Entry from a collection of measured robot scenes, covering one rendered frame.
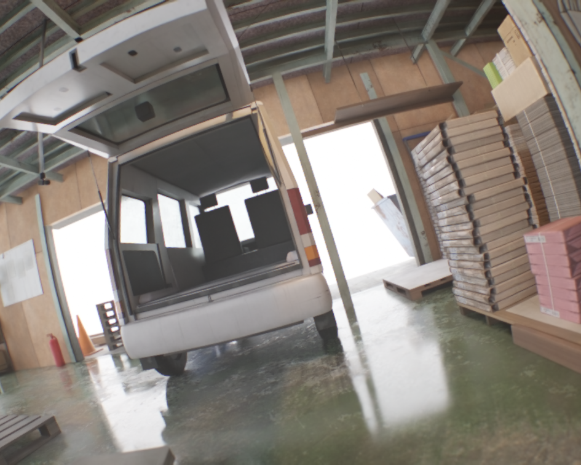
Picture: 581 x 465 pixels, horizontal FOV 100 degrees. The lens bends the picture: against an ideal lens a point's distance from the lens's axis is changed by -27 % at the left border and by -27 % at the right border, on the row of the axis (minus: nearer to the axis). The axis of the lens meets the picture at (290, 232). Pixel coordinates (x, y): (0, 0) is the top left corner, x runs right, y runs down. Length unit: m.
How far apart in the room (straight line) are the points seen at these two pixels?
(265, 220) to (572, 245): 3.29
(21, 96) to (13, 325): 5.28
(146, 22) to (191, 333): 1.69
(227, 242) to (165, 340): 2.09
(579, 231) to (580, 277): 0.18
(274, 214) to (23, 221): 4.27
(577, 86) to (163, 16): 1.42
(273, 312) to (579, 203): 1.75
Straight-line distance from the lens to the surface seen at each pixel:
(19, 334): 6.51
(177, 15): 1.40
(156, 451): 1.17
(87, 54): 1.51
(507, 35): 1.98
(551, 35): 1.14
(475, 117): 1.87
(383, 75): 4.74
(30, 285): 6.02
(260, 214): 3.95
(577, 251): 1.43
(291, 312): 1.97
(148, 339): 2.27
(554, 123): 1.79
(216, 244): 4.06
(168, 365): 2.66
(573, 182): 1.77
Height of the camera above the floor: 0.69
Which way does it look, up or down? 4 degrees up
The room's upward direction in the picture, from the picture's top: 17 degrees counter-clockwise
